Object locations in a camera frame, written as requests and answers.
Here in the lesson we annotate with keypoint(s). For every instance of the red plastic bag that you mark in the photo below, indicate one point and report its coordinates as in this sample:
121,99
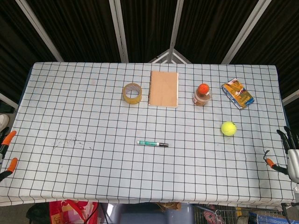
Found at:
70,211

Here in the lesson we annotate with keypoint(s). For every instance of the white black checked tablecloth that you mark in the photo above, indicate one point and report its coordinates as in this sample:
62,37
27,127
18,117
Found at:
93,116

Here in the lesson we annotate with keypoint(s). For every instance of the black pleated curtain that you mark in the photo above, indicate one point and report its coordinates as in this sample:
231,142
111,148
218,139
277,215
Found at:
81,23

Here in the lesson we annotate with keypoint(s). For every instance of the blue chair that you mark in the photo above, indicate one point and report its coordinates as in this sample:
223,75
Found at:
144,215

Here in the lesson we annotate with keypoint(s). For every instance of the yellow blue snack packet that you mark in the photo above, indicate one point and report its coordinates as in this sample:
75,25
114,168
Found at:
238,93

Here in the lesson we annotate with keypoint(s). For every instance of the clear jar of rubber bands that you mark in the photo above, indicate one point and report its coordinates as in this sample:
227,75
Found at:
201,99

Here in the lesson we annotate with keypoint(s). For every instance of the yellow tennis ball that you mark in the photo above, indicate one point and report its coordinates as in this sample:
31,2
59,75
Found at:
228,128

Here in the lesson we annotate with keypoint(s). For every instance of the yellow packing tape roll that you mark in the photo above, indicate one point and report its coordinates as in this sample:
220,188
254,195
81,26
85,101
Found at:
132,99

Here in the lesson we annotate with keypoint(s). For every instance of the white metal frame bar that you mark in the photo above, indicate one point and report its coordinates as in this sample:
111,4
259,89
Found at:
8,100
290,98

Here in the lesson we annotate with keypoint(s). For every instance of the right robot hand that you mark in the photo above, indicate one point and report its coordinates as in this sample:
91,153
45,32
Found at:
293,161

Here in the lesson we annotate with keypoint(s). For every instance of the white metal frame post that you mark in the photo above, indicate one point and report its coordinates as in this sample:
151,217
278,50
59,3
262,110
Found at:
39,28
119,30
245,32
175,25

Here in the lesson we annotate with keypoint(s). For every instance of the white shoe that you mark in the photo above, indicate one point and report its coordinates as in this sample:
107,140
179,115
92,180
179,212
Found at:
3,121

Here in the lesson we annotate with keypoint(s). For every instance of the green white marker pen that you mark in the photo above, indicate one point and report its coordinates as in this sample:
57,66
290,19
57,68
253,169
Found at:
148,143

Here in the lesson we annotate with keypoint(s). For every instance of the white triangular frame brace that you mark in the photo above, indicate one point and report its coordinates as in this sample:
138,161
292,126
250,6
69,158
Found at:
168,53

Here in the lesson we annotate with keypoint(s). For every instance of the brown spiral notebook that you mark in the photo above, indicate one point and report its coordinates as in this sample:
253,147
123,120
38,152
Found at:
163,88

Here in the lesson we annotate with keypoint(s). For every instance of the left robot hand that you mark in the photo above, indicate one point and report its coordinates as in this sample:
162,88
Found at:
9,138

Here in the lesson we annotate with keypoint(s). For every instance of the black bag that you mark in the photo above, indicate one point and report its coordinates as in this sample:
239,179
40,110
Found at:
37,213

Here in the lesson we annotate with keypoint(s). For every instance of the black marker cap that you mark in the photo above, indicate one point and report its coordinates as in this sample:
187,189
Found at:
164,144

